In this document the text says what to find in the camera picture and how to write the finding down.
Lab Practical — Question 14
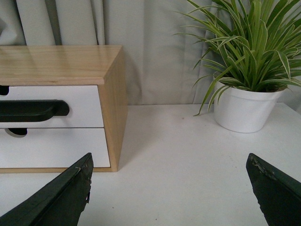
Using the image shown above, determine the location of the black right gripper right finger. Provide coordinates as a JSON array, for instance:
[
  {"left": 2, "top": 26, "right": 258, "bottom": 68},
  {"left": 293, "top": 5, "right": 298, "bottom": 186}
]
[{"left": 246, "top": 153, "right": 301, "bottom": 226}]

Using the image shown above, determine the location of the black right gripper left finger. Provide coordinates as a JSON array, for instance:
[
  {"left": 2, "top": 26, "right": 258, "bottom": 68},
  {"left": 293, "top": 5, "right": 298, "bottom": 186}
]
[{"left": 0, "top": 153, "right": 94, "bottom": 226}]

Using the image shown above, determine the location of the black drawer handle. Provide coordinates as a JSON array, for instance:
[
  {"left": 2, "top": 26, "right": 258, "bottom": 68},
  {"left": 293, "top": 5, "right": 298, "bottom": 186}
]
[{"left": 0, "top": 99, "right": 70, "bottom": 122}]

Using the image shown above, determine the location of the wooden drawer cabinet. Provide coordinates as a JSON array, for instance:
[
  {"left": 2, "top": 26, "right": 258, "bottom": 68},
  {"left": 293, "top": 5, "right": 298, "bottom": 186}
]
[{"left": 0, "top": 45, "right": 127, "bottom": 173}]

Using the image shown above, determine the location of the white plant pot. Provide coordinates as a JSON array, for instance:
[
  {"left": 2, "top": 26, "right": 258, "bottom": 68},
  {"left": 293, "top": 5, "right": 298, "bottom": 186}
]
[{"left": 214, "top": 81, "right": 285, "bottom": 133}]

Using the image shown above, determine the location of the green spider plant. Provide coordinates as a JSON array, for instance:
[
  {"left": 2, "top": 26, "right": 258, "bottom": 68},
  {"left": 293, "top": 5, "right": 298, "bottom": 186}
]
[{"left": 185, "top": 0, "right": 301, "bottom": 105}]

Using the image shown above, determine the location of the grey curtain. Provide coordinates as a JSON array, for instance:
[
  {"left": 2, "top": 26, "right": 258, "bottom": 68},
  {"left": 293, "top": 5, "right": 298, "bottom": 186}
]
[{"left": 0, "top": 0, "right": 210, "bottom": 105}]

